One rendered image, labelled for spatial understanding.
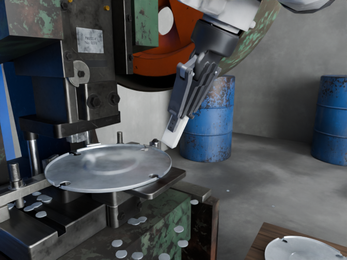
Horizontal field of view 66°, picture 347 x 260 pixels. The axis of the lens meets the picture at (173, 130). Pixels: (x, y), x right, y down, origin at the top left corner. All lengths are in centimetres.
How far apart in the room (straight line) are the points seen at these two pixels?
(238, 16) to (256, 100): 349
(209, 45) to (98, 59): 31
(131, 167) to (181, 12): 54
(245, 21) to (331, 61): 331
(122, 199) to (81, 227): 10
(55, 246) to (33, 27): 40
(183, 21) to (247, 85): 305
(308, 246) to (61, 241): 87
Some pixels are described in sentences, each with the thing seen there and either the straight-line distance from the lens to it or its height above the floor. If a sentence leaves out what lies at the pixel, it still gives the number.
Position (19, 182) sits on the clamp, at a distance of 68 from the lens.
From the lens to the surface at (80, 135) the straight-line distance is 72.
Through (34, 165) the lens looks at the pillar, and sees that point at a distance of 76.
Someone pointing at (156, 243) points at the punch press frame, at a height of 59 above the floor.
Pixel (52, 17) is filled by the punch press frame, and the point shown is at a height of 110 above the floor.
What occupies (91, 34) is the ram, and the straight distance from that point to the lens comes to 65.
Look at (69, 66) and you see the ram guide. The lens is 57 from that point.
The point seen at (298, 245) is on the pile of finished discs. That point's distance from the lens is 117.
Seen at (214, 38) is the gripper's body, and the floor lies 105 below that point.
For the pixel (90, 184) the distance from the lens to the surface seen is 57.
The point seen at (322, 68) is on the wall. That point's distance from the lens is 373.
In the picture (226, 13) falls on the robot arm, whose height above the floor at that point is 109.
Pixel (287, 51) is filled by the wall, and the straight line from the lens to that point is 379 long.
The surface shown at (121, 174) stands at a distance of 60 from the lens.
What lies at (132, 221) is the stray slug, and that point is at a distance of 69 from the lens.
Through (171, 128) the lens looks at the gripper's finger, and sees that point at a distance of 50.
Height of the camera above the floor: 102
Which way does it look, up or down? 14 degrees down
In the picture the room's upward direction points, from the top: straight up
